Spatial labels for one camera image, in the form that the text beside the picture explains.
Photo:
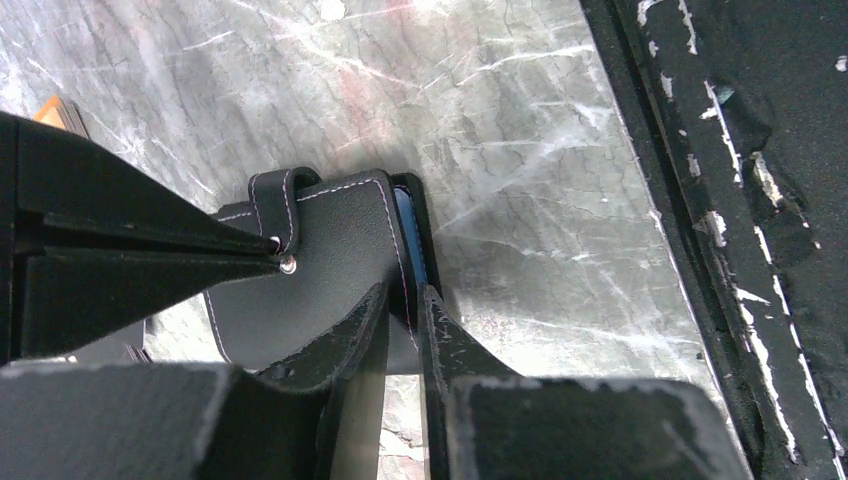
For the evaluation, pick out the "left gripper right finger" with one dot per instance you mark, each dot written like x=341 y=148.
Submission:
x=483 y=420

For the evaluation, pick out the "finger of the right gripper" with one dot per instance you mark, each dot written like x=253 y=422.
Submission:
x=57 y=302
x=59 y=188

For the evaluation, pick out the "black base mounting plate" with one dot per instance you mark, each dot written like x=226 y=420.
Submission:
x=737 y=111

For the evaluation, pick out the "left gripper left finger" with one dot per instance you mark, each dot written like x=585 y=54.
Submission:
x=313 y=415

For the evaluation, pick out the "black leather card holder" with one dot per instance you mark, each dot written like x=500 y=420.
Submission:
x=339 y=238

